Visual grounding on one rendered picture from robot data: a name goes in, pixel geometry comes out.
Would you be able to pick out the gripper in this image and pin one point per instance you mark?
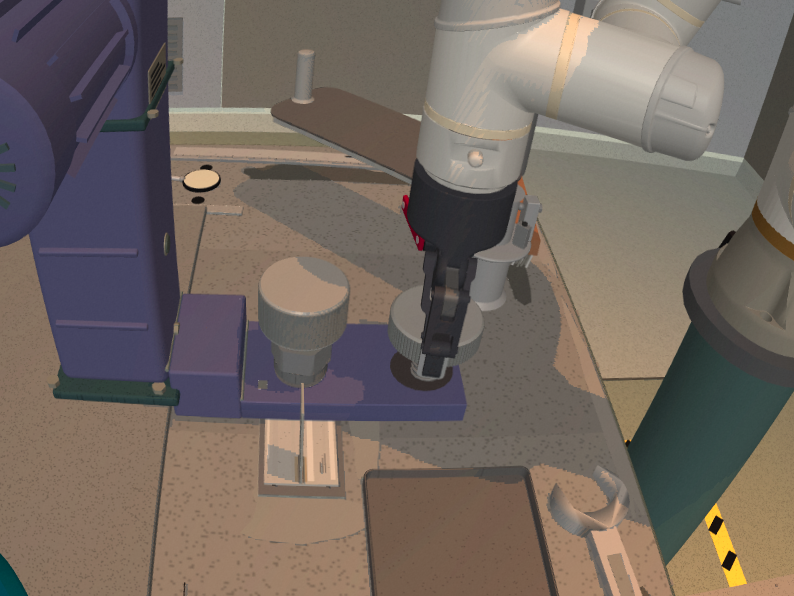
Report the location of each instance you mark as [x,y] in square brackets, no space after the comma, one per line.
[462,211]

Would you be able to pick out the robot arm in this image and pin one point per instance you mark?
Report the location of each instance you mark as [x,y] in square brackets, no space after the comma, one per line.
[496,74]

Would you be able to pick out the grey knurled jack knob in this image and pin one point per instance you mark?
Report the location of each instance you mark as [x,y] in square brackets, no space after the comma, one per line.
[406,329]

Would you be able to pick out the purple drive foot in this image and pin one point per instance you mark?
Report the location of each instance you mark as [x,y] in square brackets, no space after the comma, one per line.
[372,388]

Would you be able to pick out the grey knurled hold-down nut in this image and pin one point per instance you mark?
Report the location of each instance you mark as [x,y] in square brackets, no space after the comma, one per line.
[302,310]

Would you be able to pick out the brown shroud plate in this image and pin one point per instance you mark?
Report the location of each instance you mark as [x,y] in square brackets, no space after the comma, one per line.
[353,124]

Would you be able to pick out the brown grey-rimmed tray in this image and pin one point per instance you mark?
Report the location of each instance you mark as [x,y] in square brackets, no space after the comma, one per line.
[456,540]

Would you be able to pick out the grey open-end wrench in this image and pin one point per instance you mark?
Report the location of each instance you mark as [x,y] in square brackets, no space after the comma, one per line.
[589,515]

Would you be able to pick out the cream round disc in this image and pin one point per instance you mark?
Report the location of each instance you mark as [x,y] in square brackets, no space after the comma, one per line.
[201,180]

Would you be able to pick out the purple agitator drive body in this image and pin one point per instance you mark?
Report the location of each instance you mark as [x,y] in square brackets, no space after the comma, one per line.
[93,198]

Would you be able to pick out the teal round object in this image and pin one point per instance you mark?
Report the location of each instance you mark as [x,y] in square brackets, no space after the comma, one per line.
[9,580]

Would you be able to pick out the thin grey pointer needle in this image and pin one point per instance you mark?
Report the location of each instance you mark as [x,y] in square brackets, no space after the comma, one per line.
[302,434]

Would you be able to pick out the brass nameplate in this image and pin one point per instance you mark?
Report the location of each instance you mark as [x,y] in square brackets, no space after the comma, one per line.
[157,73]

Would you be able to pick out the speckled tan base plate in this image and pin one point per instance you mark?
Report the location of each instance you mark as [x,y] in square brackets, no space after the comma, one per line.
[508,428]

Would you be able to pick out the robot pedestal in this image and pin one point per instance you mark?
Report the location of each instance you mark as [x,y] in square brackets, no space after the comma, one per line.
[695,446]

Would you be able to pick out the grey wall vent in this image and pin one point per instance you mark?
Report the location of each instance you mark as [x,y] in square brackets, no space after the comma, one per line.
[175,56]

